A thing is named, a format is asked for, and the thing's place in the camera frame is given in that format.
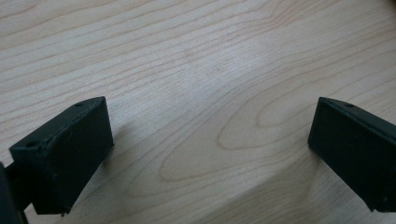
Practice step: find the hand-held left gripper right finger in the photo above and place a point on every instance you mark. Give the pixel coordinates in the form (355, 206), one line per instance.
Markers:
(355, 149)

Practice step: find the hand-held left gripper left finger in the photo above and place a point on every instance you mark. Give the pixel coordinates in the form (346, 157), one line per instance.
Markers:
(68, 161)

